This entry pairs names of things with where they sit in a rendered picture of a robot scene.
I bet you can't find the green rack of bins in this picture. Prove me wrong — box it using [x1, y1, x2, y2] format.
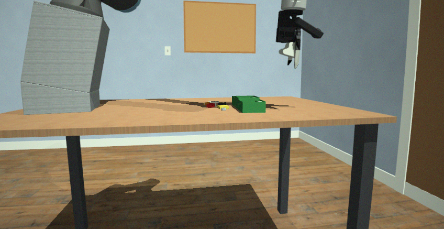
[232, 96, 266, 113]

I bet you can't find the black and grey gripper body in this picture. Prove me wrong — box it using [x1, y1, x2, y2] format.
[276, 9, 303, 43]

